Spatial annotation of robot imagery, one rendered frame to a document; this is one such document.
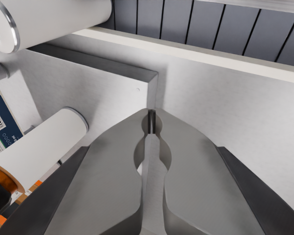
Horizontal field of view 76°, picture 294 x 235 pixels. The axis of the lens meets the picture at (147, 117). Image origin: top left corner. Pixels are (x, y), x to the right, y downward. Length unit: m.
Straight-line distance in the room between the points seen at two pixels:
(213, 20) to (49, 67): 0.35
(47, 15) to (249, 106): 0.32
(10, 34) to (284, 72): 0.27
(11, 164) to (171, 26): 0.35
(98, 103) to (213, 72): 0.24
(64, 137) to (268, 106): 0.40
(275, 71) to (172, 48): 0.12
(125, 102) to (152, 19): 0.17
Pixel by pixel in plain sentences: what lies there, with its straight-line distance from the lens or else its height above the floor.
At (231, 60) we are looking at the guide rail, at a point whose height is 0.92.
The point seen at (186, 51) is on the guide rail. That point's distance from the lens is 0.25.
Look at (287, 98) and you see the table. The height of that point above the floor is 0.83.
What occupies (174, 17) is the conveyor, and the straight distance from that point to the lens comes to 0.29.
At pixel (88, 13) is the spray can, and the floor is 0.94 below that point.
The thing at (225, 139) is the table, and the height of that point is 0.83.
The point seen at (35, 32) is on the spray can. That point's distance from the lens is 0.23.
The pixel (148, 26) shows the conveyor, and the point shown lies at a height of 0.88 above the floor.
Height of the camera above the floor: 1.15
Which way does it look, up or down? 46 degrees down
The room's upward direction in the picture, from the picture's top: 144 degrees counter-clockwise
